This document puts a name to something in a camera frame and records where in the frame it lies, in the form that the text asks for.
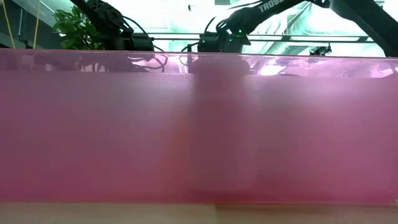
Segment red translucent plastic basket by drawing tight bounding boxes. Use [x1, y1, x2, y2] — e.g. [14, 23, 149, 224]
[0, 48, 398, 206]

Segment small black background device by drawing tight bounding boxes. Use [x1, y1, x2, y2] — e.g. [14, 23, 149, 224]
[309, 43, 333, 57]

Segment yellow hanging strap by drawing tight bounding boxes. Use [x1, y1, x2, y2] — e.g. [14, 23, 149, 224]
[32, 0, 42, 50]
[1, 0, 16, 50]

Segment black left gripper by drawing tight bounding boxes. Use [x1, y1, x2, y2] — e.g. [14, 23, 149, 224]
[132, 32, 155, 52]

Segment green leafy plant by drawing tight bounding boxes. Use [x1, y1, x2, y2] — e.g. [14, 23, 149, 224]
[52, 6, 105, 50]

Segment grey metal railing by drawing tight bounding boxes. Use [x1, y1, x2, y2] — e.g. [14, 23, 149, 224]
[146, 30, 376, 44]

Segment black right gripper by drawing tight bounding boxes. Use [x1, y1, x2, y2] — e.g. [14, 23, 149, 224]
[197, 30, 252, 54]

